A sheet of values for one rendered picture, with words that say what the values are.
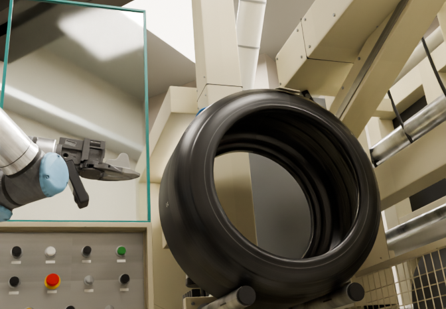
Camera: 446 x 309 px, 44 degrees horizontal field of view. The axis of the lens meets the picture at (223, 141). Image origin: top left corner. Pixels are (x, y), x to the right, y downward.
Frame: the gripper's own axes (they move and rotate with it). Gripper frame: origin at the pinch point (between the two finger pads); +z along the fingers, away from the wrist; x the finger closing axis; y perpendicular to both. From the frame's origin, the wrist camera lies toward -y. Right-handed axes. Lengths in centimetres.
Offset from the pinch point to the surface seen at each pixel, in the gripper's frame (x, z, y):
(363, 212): -13, 57, -6
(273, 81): 303, 157, 235
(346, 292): -11, 52, -26
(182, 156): -9.1, 10.0, 3.7
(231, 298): -7.6, 24.3, -29.1
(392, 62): -15, 69, 41
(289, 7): 224, 141, 260
